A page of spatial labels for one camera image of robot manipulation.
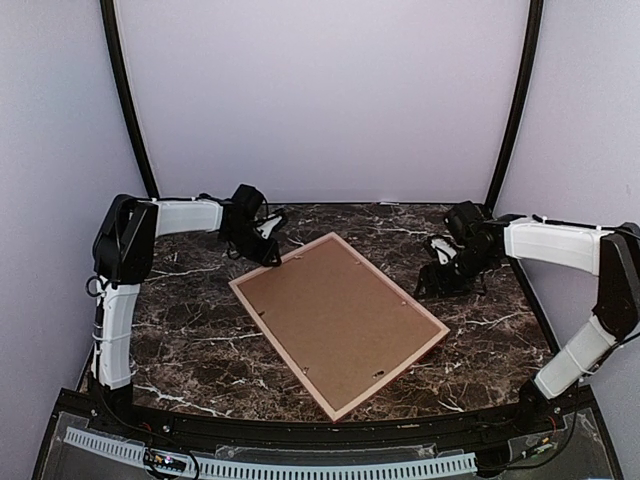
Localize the pink wooden picture frame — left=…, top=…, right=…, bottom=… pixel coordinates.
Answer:
left=227, top=230, right=450, bottom=424

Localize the black corner post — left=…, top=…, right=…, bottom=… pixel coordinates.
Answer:
left=99, top=0, right=160, bottom=198
left=484, top=0, right=544, bottom=211

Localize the brown cardboard backing board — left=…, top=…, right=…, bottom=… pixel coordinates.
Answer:
left=234, top=237, right=444, bottom=416

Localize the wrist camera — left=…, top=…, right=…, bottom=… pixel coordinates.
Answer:
left=423, top=235, right=458, bottom=265
left=255, top=212, right=288, bottom=239

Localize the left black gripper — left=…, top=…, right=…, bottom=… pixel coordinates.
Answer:
left=221, top=223, right=278, bottom=267

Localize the right black corner post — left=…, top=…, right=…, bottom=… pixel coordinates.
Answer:
left=484, top=0, right=544, bottom=211

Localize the white slotted cable duct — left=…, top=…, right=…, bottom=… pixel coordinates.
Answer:
left=63, top=427, right=477, bottom=479

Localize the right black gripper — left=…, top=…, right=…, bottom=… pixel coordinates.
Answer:
left=415, top=245, right=497, bottom=299

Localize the left black corner post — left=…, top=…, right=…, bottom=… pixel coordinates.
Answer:
left=99, top=0, right=160, bottom=198

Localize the black front table rail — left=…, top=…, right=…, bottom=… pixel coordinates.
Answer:
left=132, top=405, right=565, bottom=451

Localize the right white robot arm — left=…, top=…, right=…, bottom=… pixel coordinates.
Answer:
left=414, top=201, right=639, bottom=434

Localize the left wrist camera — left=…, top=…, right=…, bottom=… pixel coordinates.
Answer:
left=255, top=212, right=288, bottom=239

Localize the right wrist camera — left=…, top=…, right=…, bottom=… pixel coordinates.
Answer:
left=423, top=235, right=458, bottom=265

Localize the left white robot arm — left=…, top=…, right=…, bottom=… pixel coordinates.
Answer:
left=87, top=184, right=288, bottom=391

